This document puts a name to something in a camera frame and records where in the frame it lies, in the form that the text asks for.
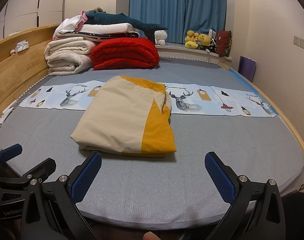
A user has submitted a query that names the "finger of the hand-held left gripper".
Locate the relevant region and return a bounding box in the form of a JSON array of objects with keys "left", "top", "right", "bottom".
[
  {"left": 0, "top": 144, "right": 23, "bottom": 172},
  {"left": 0, "top": 157, "right": 57, "bottom": 183}
]

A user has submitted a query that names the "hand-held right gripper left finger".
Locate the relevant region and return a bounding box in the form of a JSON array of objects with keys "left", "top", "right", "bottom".
[{"left": 21, "top": 151, "right": 102, "bottom": 240}]

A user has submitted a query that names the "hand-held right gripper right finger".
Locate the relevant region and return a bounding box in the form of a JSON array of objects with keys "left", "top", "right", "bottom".
[{"left": 204, "top": 151, "right": 286, "bottom": 240}]

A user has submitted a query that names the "beige and yellow hooded jacket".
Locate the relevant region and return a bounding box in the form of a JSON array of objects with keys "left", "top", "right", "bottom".
[{"left": 70, "top": 75, "right": 177, "bottom": 157}]

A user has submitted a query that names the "person's right hand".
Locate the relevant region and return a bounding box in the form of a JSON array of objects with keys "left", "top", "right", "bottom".
[{"left": 143, "top": 231, "right": 164, "bottom": 240}]

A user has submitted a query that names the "deer printed cloth strip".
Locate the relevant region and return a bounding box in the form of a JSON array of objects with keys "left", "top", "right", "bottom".
[{"left": 18, "top": 80, "right": 277, "bottom": 118}]

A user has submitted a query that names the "person's dark trouser leg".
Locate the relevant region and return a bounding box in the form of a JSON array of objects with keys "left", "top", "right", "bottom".
[{"left": 282, "top": 192, "right": 304, "bottom": 240}]

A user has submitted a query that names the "tissue pack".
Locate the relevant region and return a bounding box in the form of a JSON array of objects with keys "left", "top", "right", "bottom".
[{"left": 16, "top": 40, "right": 30, "bottom": 52}]

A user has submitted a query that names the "white folded quilt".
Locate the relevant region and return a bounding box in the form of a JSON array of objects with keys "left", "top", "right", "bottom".
[{"left": 44, "top": 37, "right": 96, "bottom": 76}]

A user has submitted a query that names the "purple bag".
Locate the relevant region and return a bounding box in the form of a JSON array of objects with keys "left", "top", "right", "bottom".
[{"left": 238, "top": 56, "right": 257, "bottom": 82}]

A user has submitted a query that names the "white bay window ledge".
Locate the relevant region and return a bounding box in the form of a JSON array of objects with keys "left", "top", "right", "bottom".
[{"left": 156, "top": 42, "right": 232, "bottom": 63}]

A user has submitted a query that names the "red folded quilt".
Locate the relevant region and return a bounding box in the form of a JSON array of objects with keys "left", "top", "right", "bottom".
[{"left": 91, "top": 37, "right": 160, "bottom": 70}]

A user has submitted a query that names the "black and white striped plush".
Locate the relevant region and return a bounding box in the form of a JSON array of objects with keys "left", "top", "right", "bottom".
[{"left": 208, "top": 38, "right": 218, "bottom": 54}]

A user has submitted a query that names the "dark red cushion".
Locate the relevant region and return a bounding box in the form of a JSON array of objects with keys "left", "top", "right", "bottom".
[{"left": 215, "top": 30, "right": 232, "bottom": 57}]

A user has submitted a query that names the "yellow bear plush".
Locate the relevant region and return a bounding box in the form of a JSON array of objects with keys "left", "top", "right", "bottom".
[{"left": 197, "top": 34, "right": 211, "bottom": 48}]

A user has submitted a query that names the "white and pink cloth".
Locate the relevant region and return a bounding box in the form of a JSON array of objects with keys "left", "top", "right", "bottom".
[{"left": 53, "top": 10, "right": 89, "bottom": 40}]

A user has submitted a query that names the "yellow duck plush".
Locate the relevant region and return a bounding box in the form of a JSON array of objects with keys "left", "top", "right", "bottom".
[{"left": 184, "top": 30, "right": 200, "bottom": 49}]

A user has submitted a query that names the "white folded bedding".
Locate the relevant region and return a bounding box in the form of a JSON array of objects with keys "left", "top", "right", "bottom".
[{"left": 57, "top": 22, "right": 140, "bottom": 41}]

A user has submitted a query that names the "white plush toy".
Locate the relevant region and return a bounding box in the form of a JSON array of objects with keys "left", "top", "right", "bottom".
[{"left": 154, "top": 30, "right": 167, "bottom": 46}]

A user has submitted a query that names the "white wardrobe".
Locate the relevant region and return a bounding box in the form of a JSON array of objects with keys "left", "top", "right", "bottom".
[{"left": 0, "top": 0, "right": 69, "bottom": 40}]

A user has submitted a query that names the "dark teal shark plush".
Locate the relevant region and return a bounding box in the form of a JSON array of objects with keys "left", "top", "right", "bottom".
[{"left": 84, "top": 10, "right": 169, "bottom": 40}]

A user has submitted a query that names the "blue curtain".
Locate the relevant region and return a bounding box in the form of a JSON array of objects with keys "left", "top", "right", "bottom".
[{"left": 129, "top": 0, "right": 227, "bottom": 44}]

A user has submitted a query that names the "white cable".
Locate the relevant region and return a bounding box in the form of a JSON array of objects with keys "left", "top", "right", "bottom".
[{"left": 0, "top": 97, "right": 25, "bottom": 125}]

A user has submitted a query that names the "wooden bed frame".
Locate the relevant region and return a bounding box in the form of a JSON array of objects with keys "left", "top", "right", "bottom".
[{"left": 0, "top": 24, "right": 304, "bottom": 168}]

